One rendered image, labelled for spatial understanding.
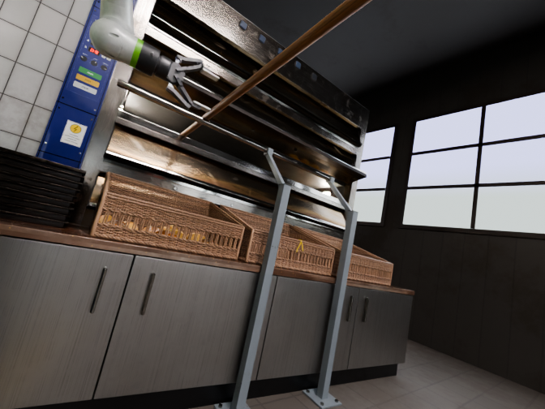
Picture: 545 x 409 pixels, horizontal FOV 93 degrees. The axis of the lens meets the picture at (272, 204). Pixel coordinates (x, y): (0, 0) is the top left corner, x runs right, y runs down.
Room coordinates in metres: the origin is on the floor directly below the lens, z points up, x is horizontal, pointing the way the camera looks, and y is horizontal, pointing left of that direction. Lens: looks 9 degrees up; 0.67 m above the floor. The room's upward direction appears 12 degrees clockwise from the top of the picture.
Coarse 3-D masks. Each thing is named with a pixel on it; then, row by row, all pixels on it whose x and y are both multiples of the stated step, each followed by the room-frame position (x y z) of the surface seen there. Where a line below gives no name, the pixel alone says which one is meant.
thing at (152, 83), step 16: (144, 80) 1.28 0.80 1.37; (160, 80) 1.26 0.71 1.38; (192, 96) 1.35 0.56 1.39; (208, 96) 1.34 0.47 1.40; (224, 112) 1.46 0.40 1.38; (240, 112) 1.45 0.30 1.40; (240, 128) 1.61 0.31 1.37; (256, 128) 1.59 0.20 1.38; (272, 128) 1.57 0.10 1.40; (272, 144) 1.76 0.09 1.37; (288, 144) 1.74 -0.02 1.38; (304, 144) 1.72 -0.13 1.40; (304, 160) 1.92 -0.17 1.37; (320, 160) 1.90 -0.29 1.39; (336, 160) 1.90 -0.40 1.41; (336, 176) 2.14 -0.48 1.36; (352, 176) 2.11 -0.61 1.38
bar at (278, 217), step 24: (144, 96) 0.99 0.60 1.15; (288, 192) 1.13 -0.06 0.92; (336, 192) 1.52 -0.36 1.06; (264, 264) 1.13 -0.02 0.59; (264, 288) 1.13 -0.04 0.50; (336, 288) 1.40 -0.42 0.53; (336, 312) 1.38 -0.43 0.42; (336, 336) 1.39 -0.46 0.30; (240, 384) 1.12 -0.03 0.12; (216, 408) 1.15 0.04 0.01; (240, 408) 1.13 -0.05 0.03
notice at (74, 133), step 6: (66, 126) 1.14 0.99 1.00; (72, 126) 1.15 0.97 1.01; (78, 126) 1.16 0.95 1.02; (84, 126) 1.17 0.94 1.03; (66, 132) 1.14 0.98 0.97; (72, 132) 1.16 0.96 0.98; (78, 132) 1.17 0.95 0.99; (84, 132) 1.18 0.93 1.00; (66, 138) 1.15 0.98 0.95; (72, 138) 1.16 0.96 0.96; (78, 138) 1.17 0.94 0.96; (72, 144) 1.16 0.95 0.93; (78, 144) 1.17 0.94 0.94
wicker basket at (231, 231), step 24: (120, 192) 1.27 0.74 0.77; (168, 192) 1.40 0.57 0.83; (96, 216) 0.86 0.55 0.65; (120, 216) 0.90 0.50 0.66; (144, 216) 0.94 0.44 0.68; (168, 216) 0.98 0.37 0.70; (192, 216) 1.03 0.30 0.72; (216, 216) 1.44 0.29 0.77; (120, 240) 0.91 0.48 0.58; (144, 240) 0.96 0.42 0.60; (168, 240) 1.00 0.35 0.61; (192, 240) 1.05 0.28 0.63; (216, 240) 1.37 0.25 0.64; (240, 240) 1.16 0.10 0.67
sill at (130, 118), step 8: (120, 112) 1.26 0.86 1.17; (128, 120) 1.29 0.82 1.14; (136, 120) 1.30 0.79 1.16; (144, 120) 1.32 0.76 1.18; (152, 128) 1.35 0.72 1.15; (160, 128) 1.37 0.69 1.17; (176, 136) 1.42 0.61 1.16; (184, 136) 1.44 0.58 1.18; (192, 144) 1.47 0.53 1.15; (200, 144) 1.49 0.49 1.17; (208, 152) 1.52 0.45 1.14; (216, 152) 1.55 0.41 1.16; (232, 160) 1.61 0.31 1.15; (240, 160) 1.64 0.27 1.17; (248, 168) 1.68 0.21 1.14; (256, 168) 1.71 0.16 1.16; (272, 176) 1.78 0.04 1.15; (296, 184) 1.90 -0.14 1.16; (312, 192) 2.00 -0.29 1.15; (320, 192) 2.04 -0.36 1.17; (336, 200) 2.14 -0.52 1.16
